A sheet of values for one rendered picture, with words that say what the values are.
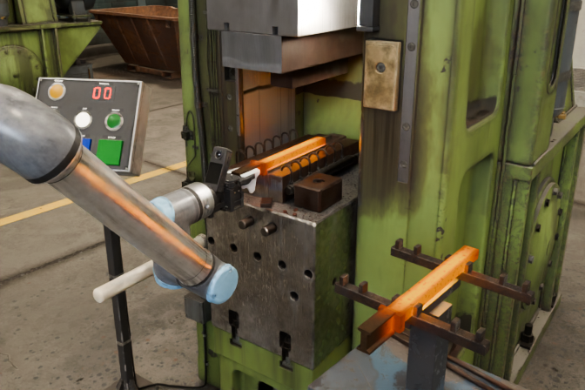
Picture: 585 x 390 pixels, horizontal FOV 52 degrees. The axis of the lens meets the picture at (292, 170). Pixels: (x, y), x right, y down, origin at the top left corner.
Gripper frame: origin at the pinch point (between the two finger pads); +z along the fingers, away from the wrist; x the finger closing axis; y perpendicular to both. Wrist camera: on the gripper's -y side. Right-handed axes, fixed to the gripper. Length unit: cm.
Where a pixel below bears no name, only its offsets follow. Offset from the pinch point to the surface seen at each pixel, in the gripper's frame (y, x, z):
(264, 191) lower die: 7.5, 1.3, 2.9
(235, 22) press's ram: -38.1, -7.2, 3.0
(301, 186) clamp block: 3.2, 13.7, 3.1
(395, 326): 7, 60, -35
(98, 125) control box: -7, -50, -11
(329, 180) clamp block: 3.0, 17.7, 10.7
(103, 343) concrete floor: 101, -93, 11
